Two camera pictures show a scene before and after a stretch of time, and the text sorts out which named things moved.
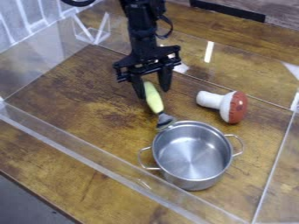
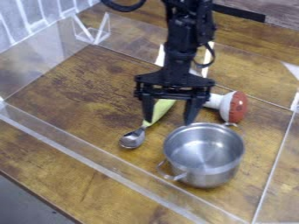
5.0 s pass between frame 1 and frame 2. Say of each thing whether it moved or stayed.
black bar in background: stayed
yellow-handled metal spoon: moved
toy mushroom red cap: stayed
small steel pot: moved
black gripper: moved
